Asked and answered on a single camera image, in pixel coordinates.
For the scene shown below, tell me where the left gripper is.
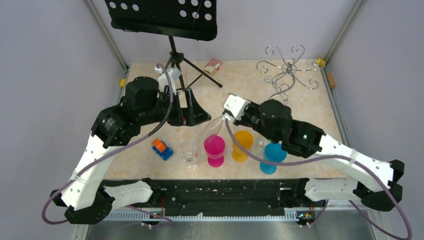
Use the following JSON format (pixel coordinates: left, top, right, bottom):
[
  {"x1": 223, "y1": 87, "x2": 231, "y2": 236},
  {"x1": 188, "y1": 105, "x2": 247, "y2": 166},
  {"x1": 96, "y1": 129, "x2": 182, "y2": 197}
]
[{"x1": 138, "y1": 86, "x2": 211, "y2": 126}]

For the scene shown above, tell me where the tall clear flute glass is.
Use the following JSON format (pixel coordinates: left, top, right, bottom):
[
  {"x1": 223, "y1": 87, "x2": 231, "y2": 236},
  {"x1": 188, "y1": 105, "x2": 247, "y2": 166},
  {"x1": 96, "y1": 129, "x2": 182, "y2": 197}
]
[{"x1": 197, "y1": 115, "x2": 225, "y2": 149}]

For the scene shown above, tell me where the clear wine glass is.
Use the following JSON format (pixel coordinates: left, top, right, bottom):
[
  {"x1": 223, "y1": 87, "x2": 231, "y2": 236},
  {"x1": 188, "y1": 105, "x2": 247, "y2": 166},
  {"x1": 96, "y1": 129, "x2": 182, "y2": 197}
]
[{"x1": 179, "y1": 141, "x2": 199, "y2": 170}]

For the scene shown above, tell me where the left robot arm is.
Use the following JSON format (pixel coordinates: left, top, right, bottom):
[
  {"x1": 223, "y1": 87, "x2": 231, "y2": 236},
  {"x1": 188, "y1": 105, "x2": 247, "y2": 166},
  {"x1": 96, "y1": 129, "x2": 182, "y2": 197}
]
[{"x1": 50, "y1": 76, "x2": 211, "y2": 225}]

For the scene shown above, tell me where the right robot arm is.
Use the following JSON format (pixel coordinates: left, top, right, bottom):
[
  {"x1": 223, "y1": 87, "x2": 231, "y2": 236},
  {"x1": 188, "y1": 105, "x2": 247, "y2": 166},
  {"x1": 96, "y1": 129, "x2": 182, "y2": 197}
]
[{"x1": 223, "y1": 96, "x2": 405, "y2": 212}]

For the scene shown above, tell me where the small clear tumbler glass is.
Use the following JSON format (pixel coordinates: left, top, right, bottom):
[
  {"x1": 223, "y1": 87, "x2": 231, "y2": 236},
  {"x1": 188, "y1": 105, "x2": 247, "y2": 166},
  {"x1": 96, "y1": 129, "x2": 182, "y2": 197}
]
[{"x1": 254, "y1": 135, "x2": 271, "y2": 158}]

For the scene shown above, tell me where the chrome wine glass rack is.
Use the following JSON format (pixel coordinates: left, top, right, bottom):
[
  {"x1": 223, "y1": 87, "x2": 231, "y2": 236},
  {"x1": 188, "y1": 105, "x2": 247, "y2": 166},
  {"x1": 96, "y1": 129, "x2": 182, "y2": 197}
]
[{"x1": 256, "y1": 44, "x2": 324, "y2": 106}]

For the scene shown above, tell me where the magenta plastic goblet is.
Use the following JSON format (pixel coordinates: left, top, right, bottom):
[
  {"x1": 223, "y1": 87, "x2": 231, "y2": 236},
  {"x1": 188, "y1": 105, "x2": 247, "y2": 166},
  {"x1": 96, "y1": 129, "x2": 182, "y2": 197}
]
[{"x1": 203, "y1": 134, "x2": 226, "y2": 168}]

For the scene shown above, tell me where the orange plastic goblet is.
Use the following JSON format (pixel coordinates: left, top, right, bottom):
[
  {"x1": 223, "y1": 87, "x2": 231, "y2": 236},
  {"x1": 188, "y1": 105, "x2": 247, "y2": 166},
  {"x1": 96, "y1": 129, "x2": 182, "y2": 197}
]
[{"x1": 231, "y1": 130, "x2": 255, "y2": 164}]

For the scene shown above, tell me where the blue plastic goblet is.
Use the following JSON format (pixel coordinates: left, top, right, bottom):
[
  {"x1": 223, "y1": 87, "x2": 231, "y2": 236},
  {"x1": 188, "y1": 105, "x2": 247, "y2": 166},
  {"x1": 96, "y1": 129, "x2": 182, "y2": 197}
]
[{"x1": 259, "y1": 143, "x2": 288, "y2": 175}]

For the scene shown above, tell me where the blue orange toy car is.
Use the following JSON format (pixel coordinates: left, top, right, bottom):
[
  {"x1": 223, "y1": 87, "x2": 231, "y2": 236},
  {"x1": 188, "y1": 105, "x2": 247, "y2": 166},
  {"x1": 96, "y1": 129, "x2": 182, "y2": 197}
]
[{"x1": 152, "y1": 138, "x2": 174, "y2": 161}]

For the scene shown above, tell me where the small pink card box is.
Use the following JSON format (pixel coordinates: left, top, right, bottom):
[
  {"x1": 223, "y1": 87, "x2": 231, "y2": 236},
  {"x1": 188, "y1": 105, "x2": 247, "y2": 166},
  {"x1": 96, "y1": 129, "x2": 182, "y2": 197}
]
[{"x1": 203, "y1": 58, "x2": 223, "y2": 75}]

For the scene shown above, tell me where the yellow left edge clamp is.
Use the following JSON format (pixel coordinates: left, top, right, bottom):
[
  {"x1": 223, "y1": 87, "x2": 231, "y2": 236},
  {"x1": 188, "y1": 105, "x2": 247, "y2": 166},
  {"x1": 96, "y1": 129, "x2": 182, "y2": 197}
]
[{"x1": 119, "y1": 78, "x2": 126, "y2": 88}]

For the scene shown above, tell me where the wooden block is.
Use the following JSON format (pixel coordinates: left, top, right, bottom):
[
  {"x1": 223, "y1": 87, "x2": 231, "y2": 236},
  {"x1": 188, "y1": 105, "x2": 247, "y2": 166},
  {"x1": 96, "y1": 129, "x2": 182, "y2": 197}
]
[{"x1": 326, "y1": 72, "x2": 337, "y2": 89}]

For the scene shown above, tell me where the yellow corner clamp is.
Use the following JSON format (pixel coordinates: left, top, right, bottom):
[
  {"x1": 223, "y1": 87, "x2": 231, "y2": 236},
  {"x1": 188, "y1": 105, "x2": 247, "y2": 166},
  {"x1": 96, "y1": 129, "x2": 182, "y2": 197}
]
[{"x1": 315, "y1": 58, "x2": 327, "y2": 68}]

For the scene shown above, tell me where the black music stand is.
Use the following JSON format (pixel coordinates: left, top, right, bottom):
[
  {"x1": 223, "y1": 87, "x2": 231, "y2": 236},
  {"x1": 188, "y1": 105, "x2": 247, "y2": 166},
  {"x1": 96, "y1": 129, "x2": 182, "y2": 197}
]
[{"x1": 105, "y1": 0, "x2": 223, "y2": 88}]

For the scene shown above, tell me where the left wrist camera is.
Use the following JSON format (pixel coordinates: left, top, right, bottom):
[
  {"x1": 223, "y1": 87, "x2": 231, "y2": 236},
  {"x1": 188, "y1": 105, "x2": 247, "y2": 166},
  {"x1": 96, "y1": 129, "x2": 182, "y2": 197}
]
[{"x1": 154, "y1": 66, "x2": 181, "y2": 93}]

